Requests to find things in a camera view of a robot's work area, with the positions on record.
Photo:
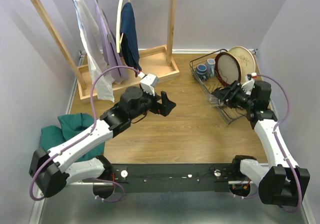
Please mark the white hanging garment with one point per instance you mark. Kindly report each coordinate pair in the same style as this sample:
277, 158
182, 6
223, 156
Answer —
91, 40

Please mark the grey blue mug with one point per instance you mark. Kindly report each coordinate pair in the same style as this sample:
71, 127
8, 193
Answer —
210, 67

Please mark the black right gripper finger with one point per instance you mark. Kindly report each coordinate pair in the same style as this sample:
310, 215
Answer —
221, 94
234, 88

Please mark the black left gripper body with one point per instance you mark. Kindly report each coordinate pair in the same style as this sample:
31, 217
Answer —
162, 103

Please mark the dark blue mug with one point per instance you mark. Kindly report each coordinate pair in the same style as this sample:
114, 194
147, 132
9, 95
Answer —
201, 71

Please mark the lavender hanging garment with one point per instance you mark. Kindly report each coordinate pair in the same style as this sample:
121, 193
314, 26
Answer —
111, 57

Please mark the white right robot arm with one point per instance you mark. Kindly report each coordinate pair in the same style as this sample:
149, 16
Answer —
283, 183

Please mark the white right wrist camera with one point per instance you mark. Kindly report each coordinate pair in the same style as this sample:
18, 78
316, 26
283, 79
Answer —
249, 82

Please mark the black wire dish rack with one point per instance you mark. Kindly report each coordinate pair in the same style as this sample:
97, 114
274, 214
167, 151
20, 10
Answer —
227, 114

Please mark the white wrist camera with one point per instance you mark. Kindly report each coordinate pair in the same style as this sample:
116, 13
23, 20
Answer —
148, 84
249, 82

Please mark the red rimmed plate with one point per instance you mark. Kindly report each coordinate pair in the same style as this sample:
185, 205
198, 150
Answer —
227, 69

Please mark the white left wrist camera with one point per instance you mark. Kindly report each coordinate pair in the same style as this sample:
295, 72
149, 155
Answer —
148, 84

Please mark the cream plate with branch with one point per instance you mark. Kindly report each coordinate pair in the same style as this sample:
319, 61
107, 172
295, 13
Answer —
246, 60

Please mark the wooden clothes rack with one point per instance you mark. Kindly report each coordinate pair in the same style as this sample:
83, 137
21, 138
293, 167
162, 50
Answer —
157, 60

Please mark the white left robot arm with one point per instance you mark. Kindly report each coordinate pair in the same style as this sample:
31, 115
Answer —
52, 170

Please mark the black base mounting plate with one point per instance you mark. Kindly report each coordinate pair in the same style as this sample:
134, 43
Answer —
168, 178

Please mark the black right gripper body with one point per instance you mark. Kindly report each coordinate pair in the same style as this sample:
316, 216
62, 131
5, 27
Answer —
240, 98

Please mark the cream round hanger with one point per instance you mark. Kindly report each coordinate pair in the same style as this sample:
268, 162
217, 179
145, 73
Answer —
118, 34

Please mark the clear drinking glass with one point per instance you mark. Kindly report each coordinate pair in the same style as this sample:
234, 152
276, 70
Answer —
215, 102

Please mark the navy hanging garment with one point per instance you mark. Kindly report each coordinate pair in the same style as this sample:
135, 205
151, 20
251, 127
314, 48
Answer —
129, 44

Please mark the green cloth pile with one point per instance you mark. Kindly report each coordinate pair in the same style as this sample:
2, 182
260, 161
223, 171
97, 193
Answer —
70, 126

